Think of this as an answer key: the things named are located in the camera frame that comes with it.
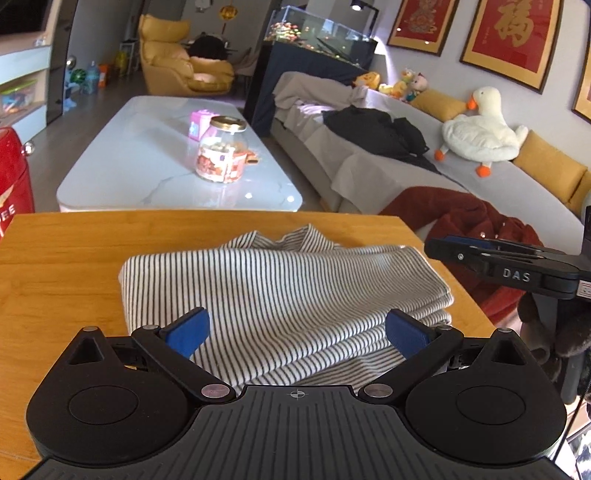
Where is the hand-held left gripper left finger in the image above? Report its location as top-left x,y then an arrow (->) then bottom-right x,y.
67,307 -> 237,404

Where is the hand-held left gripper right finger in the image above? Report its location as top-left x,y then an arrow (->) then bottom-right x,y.
360,308 -> 527,407

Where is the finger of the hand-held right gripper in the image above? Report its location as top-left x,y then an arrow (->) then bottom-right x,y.
444,234 -> 581,271
424,236 -> 546,291

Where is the striped shirt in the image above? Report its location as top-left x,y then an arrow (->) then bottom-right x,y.
117,224 -> 455,395

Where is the dark brown fuzzy cloth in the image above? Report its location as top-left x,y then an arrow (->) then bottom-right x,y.
517,295 -> 591,402

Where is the red garment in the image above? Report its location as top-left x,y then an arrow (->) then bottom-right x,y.
379,186 -> 546,326

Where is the grey sofa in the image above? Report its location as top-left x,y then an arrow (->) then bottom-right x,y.
270,71 -> 591,259

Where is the yellow cushion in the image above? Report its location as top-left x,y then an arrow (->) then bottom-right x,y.
568,173 -> 591,217
411,89 -> 467,122
513,130 -> 588,202

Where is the white goose plush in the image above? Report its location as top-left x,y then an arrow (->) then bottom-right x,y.
434,86 -> 530,178

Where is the black jacket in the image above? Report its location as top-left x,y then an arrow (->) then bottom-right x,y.
322,105 -> 440,174

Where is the red and gold framed picture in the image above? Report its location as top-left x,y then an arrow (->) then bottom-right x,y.
459,0 -> 564,95
387,0 -> 461,57
571,69 -> 591,125

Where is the pink plush toy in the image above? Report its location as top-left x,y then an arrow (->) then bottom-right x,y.
406,74 -> 428,103

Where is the glass jar with gold lid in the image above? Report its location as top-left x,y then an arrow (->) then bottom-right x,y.
195,115 -> 249,184

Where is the white marble coffee table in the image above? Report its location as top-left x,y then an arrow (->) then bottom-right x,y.
56,95 -> 304,214

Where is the yellow and green plush toy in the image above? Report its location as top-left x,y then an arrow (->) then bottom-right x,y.
379,68 -> 414,100

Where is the pink box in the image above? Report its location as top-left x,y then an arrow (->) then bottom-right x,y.
188,110 -> 214,139

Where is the beige throw cloth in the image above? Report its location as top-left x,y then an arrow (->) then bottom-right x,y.
272,71 -> 368,121

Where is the red mini fridge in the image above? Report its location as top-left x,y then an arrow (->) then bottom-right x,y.
0,128 -> 37,243

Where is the dark fish tank cabinet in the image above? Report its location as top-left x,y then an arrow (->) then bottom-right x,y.
244,41 -> 370,136

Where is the glass fish tank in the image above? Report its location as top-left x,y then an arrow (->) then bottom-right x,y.
263,6 -> 379,63

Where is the yellow armchair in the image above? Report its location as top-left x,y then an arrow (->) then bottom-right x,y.
139,14 -> 236,97

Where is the black aquarium lamp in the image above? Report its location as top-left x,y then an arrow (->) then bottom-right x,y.
350,0 -> 380,19

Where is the blue water bottle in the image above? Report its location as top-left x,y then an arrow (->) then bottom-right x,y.
82,61 -> 100,95

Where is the black backpack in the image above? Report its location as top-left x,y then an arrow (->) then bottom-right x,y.
189,34 -> 229,61

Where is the clear storage box green lid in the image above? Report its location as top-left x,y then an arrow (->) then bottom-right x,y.
0,80 -> 38,116

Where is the white and wood TV cabinet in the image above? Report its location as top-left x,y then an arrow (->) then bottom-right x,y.
0,44 -> 54,139

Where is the black television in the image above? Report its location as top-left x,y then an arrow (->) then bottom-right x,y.
0,0 -> 49,35

